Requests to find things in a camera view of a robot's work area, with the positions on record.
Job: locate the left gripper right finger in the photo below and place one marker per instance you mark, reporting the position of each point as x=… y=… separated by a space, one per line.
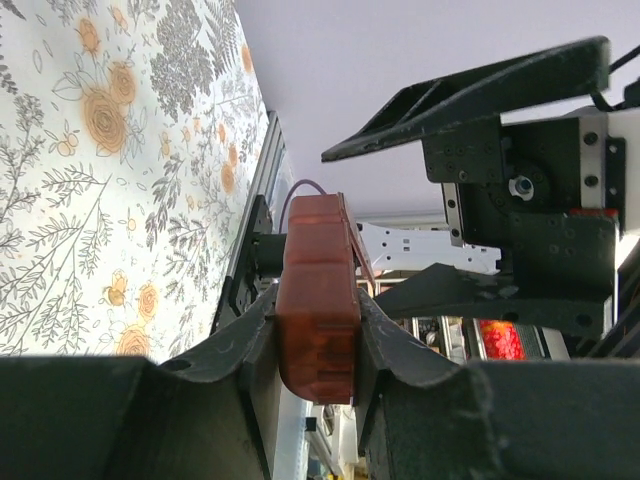
x=422 y=416

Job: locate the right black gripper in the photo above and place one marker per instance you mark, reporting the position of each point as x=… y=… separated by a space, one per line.
x=550 y=194

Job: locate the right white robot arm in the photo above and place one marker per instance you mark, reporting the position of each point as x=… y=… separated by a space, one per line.
x=425 y=250

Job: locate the red pill organizer box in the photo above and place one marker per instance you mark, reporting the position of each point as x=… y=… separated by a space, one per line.
x=317 y=311

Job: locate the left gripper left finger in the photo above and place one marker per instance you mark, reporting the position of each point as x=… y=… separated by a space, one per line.
x=209 y=413

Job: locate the floral table mat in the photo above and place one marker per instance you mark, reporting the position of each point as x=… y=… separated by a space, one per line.
x=130 y=136

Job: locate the aluminium frame rail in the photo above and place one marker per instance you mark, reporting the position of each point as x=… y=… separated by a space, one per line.
x=256 y=254

